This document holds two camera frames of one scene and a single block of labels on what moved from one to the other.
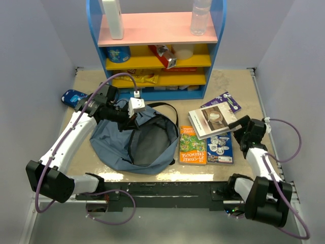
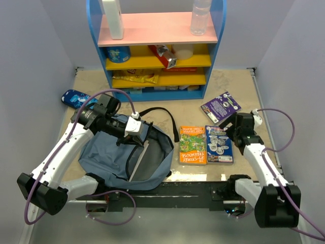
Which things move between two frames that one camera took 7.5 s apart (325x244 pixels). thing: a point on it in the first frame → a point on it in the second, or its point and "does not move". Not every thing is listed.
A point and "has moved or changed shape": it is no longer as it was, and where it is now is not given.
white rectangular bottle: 115,19 does not move
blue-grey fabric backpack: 147,146 has moved or changed shape
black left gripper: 128,123 → 122,139
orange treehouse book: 192,150 does not move
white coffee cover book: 212,120 → 146,144
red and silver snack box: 168,60 does not move
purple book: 226,97 does not move
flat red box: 180,69 does not move
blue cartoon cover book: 220,148 does not move
